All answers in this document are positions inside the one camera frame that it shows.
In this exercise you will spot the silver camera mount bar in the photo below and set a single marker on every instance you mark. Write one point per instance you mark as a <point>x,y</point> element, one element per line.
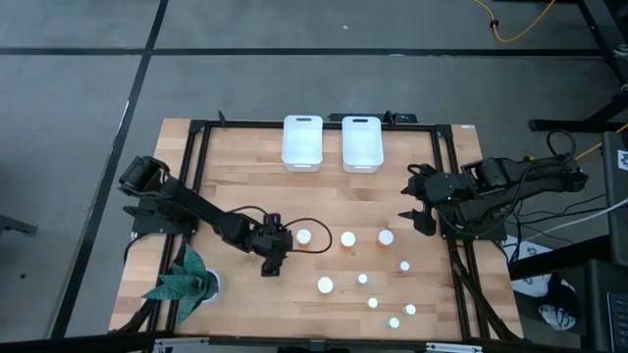
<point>314,346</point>

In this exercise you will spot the white plant pot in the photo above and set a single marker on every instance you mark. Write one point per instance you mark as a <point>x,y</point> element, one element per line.
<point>216,289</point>

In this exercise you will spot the grey furniture foot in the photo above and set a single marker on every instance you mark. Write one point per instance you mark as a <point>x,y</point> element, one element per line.
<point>15,225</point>

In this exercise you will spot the green artificial plant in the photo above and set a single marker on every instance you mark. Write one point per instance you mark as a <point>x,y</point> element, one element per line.
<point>186,282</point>

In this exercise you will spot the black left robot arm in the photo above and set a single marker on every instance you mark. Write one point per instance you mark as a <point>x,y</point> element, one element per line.
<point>196,206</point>

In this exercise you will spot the black desk leg frame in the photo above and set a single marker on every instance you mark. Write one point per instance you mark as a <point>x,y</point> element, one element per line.
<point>603,49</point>

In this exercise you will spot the white plastic bin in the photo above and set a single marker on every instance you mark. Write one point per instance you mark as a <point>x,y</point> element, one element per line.
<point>302,143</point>
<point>362,144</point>

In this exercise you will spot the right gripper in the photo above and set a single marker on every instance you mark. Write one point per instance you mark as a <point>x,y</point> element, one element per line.
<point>439,188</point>

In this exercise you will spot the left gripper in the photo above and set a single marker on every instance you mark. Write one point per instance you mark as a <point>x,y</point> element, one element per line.
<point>267,239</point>

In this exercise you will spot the black computer case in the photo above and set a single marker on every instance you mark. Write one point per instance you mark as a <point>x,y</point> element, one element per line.
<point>617,206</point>

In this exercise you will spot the small pink pill bottle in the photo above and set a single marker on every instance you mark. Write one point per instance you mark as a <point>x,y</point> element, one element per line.
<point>403,266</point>

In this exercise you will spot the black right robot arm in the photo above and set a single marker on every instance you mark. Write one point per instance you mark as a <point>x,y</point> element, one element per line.
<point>515,188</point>

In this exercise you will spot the white and blue bag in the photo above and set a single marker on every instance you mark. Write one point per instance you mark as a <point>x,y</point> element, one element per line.
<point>554,304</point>

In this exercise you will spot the black aluminium rig frame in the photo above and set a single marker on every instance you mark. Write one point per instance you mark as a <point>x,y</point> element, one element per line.
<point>245,123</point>

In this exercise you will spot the black power strip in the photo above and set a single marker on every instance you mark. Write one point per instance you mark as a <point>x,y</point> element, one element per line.
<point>373,117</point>

